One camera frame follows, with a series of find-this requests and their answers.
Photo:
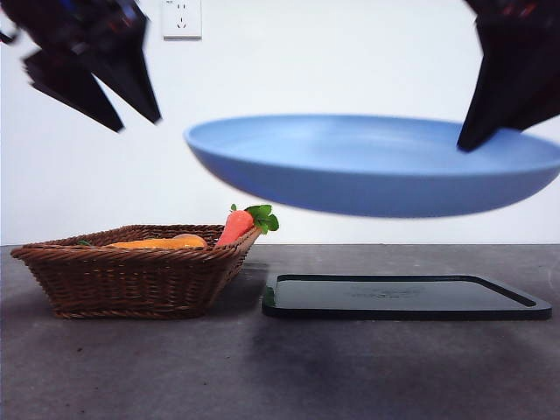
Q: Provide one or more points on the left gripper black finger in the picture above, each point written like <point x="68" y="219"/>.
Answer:
<point x="74" y="89"/>
<point x="131" y="74"/>

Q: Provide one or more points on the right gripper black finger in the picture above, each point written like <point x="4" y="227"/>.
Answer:
<point x="538" y="92"/>
<point x="494" y="83"/>

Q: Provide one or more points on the yellow corn cob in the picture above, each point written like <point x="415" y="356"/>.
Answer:
<point x="144" y="244"/>

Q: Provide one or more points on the blue round plate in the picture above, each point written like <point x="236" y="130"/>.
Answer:
<point x="350" y="175"/>

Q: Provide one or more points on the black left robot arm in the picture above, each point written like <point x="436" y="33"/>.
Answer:
<point x="74" y="26"/>

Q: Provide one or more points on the brown wicker basket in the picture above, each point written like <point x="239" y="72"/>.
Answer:
<point x="131" y="284"/>

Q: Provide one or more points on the brown egg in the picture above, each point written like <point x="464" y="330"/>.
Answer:
<point x="190" y="237"/>

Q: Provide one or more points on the orange carrot with green leaves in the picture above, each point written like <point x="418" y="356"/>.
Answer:
<point x="236" y="227"/>

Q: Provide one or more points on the black rectangular tray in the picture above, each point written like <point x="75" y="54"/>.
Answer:
<point x="394" y="297"/>

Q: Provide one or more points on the white wall socket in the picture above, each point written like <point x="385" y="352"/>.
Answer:
<point x="183" y="24"/>

